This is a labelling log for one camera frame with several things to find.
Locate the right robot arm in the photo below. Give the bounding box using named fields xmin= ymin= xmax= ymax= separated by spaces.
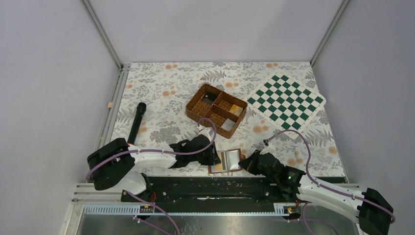
xmin=238 ymin=150 xmax=393 ymax=235

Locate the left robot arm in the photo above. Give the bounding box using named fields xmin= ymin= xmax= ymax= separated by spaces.
xmin=86 ymin=135 xmax=221 ymax=195

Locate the grey card in basket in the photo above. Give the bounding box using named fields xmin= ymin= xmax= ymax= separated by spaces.
xmin=221 ymin=118 xmax=236 ymax=131

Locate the brown woven divided basket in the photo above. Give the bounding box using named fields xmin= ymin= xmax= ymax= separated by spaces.
xmin=185 ymin=83 xmax=248 ymax=139

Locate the yellow block in basket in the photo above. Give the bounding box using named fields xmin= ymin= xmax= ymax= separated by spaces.
xmin=229 ymin=104 xmax=243 ymax=117

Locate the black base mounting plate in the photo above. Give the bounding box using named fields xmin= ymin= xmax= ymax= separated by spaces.
xmin=138 ymin=176 xmax=298 ymax=213

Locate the black item in basket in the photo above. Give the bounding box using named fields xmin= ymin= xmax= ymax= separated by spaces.
xmin=201 ymin=92 xmax=218 ymax=105

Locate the green white chessboard mat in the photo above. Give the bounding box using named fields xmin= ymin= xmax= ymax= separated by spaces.
xmin=246 ymin=72 xmax=326 ymax=133

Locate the black microphone orange end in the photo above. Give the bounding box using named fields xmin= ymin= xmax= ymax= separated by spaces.
xmin=127 ymin=102 xmax=147 ymax=144

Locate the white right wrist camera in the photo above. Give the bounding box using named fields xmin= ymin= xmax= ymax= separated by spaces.
xmin=260 ymin=142 xmax=277 ymax=157

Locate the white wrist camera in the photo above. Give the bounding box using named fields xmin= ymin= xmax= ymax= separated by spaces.
xmin=198 ymin=127 xmax=215 ymax=141
xmin=260 ymin=142 xmax=277 ymax=157

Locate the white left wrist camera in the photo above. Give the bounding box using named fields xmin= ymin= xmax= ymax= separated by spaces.
xmin=198 ymin=127 xmax=215 ymax=141

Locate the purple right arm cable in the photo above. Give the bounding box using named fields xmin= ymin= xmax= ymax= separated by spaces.
xmin=263 ymin=129 xmax=396 ymax=235

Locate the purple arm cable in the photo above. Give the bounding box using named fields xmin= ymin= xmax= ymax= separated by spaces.
xmin=85 ymin=117 xmax=217 ymax=235
xmin=263 ymin=129 xmax=396 ymax=235

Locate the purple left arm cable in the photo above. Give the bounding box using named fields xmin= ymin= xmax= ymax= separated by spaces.
xmin=85 ymin=117 xmax=217 ymax=235

